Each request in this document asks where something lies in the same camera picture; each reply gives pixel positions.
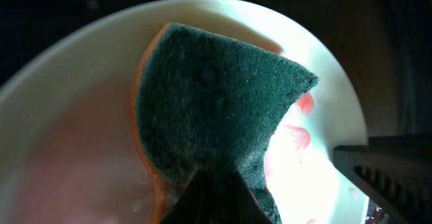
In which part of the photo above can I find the green yellow sponge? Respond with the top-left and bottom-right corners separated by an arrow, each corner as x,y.
131,23 -> 319,223

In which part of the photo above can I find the light blue plate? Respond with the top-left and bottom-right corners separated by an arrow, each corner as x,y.
1,0 -> 369,223

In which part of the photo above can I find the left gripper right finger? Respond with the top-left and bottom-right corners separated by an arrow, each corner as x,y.
333,134 -> 431,223

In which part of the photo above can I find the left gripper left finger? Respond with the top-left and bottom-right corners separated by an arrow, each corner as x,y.
160,170 -> 271,224

